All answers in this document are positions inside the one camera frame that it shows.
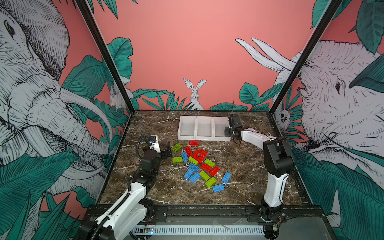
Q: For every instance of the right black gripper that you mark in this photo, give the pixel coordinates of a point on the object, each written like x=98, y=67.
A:
x=227, y=133

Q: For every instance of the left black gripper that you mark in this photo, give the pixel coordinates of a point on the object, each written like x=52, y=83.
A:
x=164, y=155

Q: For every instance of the white three-compartment bin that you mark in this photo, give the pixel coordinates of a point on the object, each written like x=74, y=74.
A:
x=203, y=128

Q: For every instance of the red brick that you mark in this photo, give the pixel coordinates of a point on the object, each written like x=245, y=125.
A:
x=206, y=167
x=189, y=152
x=193, y=143
x=214, y=171

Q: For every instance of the green brick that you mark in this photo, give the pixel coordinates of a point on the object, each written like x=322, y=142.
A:
x=176, y=147
x=210, y=182
x=177, y=160
x=192, y=160
x=209, y=163

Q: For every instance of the green brick bottom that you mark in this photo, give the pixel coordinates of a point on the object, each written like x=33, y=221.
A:
x=210, y=182

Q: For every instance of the blue brick bottom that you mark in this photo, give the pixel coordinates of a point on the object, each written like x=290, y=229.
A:
x=218, y=188

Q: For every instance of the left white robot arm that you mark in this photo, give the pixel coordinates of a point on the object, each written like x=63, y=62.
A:
x=132, y=207

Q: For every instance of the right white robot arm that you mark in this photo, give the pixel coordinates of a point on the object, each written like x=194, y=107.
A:
x=278, y=161

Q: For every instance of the red brick by arch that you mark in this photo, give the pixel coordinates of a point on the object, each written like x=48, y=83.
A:
x=189, y=152

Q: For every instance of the green brick under arch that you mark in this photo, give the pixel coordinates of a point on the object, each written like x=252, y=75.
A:
x=192, y=160

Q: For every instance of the red arch piece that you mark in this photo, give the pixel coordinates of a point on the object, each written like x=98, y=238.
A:
x=199, y=155

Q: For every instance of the green brick centre low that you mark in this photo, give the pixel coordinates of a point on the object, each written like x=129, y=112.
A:
x=204, y=175

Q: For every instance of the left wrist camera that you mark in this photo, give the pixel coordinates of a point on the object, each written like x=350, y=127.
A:
x=154, y=142

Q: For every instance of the black mounting rail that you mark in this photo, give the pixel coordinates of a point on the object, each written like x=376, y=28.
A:
x=252, y=213

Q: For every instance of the right black frame post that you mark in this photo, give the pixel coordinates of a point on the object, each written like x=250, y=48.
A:
x=323, y=23

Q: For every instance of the black frame post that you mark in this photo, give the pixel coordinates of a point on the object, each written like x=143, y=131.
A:
x=98, y=38
x=323, y=23

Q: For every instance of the white slotted cable duct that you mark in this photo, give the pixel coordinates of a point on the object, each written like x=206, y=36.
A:
x=184, y=230

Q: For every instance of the left black frame post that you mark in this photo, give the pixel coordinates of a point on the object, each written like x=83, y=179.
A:
x=98, y=38

